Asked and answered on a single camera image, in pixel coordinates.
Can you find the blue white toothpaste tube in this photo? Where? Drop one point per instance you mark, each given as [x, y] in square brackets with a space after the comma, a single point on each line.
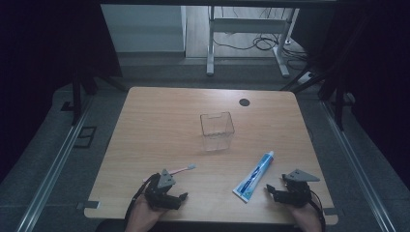
[254, 177]

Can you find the white metal desk frame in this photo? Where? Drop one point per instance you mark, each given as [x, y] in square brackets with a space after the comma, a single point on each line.
[211, 42]

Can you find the dark curtain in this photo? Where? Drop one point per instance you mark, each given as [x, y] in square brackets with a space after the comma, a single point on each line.
[38, 48]
[374, 64]

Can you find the person's left hand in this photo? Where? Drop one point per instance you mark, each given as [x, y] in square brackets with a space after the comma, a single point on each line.
[140, 214]

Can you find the white cabinet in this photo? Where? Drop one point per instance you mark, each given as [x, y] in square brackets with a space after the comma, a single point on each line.
[143, 29]

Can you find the black round table grommet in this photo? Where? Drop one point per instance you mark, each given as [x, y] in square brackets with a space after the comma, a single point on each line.
[244, 102]

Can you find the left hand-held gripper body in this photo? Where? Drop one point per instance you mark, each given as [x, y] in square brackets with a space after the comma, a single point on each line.
[161, 197]

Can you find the clear plastic container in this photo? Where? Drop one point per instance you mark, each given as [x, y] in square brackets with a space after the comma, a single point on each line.
[217, 132]

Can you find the metal floor rail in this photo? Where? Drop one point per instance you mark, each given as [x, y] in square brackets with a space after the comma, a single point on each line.
[54, 164]
[354, 161]

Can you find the pink toothbrush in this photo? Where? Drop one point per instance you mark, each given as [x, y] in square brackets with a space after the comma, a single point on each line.
[183, 169]

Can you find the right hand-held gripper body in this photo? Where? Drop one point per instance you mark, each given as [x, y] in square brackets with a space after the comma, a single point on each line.
[298, 193]

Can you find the grey tape piece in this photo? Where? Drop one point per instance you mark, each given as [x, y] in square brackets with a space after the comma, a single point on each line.
[331, 211]
[88, 204]

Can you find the black metal stand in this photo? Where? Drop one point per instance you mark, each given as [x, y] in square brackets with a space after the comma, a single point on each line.
[338, 96]
[76, 96]

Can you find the person's right hand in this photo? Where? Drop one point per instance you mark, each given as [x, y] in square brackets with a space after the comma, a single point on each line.
[307, 219]

